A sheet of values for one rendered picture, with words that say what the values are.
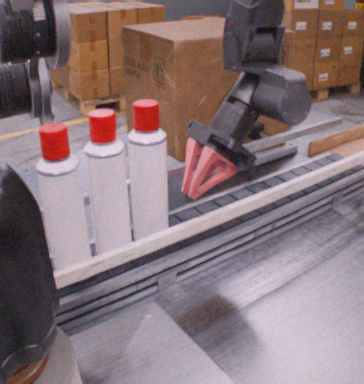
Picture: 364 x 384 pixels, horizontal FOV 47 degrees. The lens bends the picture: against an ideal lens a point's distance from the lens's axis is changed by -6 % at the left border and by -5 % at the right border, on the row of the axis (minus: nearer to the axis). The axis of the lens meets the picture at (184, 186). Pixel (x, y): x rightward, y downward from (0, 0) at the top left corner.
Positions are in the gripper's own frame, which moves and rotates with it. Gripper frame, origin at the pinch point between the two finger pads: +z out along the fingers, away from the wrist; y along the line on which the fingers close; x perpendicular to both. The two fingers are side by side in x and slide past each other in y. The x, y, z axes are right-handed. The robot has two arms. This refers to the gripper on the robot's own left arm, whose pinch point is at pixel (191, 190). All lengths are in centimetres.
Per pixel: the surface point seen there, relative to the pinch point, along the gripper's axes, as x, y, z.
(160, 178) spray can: -8.0, 2.1, 0.5
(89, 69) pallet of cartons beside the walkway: 114, -296, -30
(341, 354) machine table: 9.0, 29.0, 6.9
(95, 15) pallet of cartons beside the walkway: 91, -295, -70
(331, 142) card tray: 45, -13, -27
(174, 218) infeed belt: 2.9, -2.8, 5.2
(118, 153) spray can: -15.8, 2.2, 0.3
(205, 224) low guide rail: 1.7, 4.4, 2.9
